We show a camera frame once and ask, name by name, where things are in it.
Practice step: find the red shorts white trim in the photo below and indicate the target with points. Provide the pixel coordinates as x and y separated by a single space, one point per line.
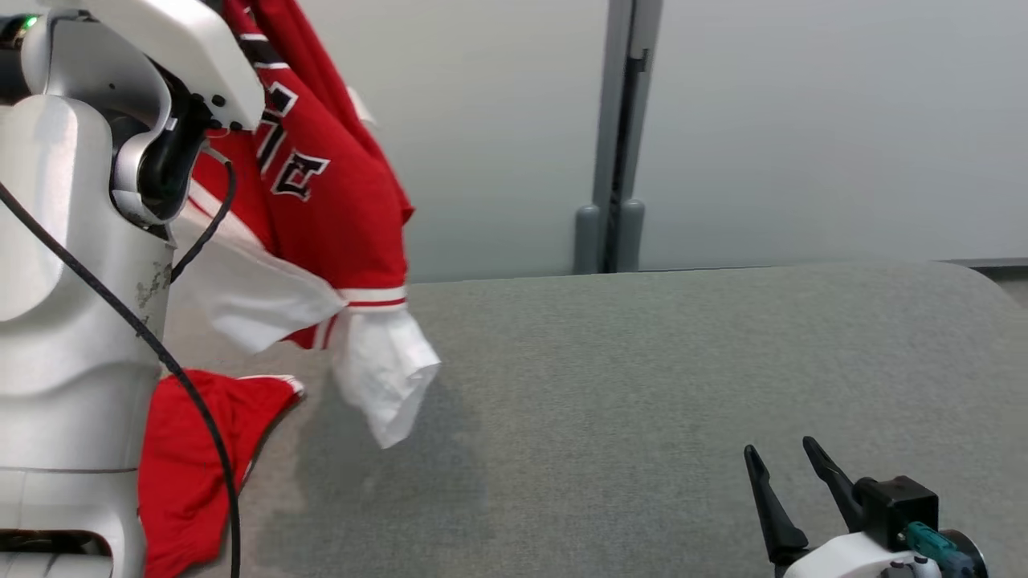
185 482

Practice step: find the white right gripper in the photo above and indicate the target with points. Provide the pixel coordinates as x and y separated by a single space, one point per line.
843 560

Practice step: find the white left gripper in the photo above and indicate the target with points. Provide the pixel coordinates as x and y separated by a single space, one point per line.
185 48

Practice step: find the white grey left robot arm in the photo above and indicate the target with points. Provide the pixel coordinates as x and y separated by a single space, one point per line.
64 321

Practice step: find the red white jersey shirt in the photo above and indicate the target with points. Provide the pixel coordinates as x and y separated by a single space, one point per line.
337 209

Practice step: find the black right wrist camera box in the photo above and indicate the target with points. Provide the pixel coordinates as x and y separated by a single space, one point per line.
895 506

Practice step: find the teal right camera connector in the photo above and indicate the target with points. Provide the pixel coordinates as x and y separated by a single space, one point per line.
936 546

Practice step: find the grey fabric upholstered bench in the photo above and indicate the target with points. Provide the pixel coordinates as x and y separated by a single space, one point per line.
642 401

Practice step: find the grey partition joint post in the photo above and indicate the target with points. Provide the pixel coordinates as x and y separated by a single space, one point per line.
604 120

